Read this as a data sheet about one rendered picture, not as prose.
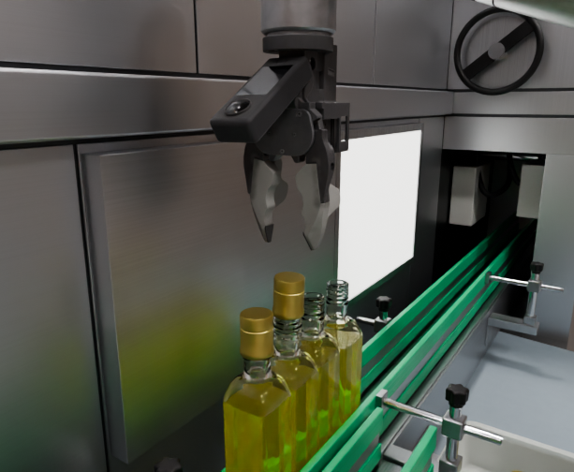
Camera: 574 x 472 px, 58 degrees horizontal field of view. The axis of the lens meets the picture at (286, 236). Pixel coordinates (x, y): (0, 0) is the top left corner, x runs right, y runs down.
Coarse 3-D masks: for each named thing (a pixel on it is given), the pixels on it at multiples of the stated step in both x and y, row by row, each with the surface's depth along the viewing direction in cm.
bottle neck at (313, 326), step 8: (304, 296) 62; (312, 296) 63; (320, 296) 62; (304, 304) 61; (312, 304) 61; (320, 304) 61; (304, 312) 61; (312, 312) 61; (320, 312) 61; (304, 320) 61; (312, 320) 61; (320, 320) 61; (304, 328) 62; (312, 328) 61; (320, 328) 62; (304, 336) 62; (312, 336) 62
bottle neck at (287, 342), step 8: (280, 320) 56; (288, 320) 56; (296, 320) 56; (280, 328) 56; (288, 328) 56; (296, 328) 56; (280, 336) 56; (288, 336) 56; (296, 336) 56; (280, 344) 57; (288, 344) 56; (296, 344) 57; (280, 352) 57; (288, 352) 57; (296, 352) 57
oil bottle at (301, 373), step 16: (304, 352) 59; (272, 368) 57; (288, 368) 56; (304, 368) 57; (288, 384) 56; (304, 384) 57; (304, 400) 57; (304, 416) 58; (304, 432) 58; (304, 448) 59; (304, 464) 60
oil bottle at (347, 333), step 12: (324, 324) 66; (336, 324) 66; (348, 324) 66; (336, 336) 65; (348, 336) 65; (360, 336) 68; (348, 348) 65; (360, 348) 68; (348, 360) 66; (360, 360) 69; (348, 372) 66; (360, 372) 70; (348, 384) 67; (360, 384) 70; (348, 396) 68; (360, 396) 71; (348, 408) 68
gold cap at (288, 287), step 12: (276, 276) 56; (288, 276) 56; (300, 276) 56; (276, 288) 55; (288, 288) 54; (300, 288) 55; (276, 300) 55; (288, 300) 55; (300, 300) 55; (276, 312) 56; (288, 312) 55; (300, 312) 56
